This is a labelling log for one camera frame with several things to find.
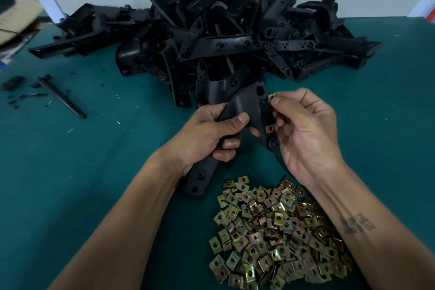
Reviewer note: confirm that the person's right hand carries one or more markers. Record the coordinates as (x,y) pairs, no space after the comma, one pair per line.
(309,137)

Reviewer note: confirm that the person's left hand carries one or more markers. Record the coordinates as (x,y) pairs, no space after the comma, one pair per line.
(200,140)

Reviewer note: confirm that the black plastic bracket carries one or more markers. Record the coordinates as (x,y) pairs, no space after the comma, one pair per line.
(251,103)

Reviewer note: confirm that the pile of brass clip nuts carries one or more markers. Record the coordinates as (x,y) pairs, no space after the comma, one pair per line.
(278,239)

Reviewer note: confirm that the pile of black plastic brackets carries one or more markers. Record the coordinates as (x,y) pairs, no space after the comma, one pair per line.
(217,28)

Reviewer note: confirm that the person's left forearm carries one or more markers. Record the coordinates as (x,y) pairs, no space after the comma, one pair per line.
(115,232)

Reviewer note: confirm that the person's right forearm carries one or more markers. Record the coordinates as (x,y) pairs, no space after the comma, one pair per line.
(380,239)

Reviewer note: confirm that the green table cloth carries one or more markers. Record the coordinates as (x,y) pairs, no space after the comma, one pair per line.
(81,164)

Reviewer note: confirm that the thin black plastic strip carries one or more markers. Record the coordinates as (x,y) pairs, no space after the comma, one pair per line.
(62,97)

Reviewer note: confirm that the small black plastic scrap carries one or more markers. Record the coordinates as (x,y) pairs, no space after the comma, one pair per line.
(13,83)

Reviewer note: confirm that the brown cardboard piece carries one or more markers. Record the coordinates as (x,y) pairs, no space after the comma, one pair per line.
(20,18)

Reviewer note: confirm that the white metal rack frame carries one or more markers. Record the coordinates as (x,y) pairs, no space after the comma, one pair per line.
(423,4)

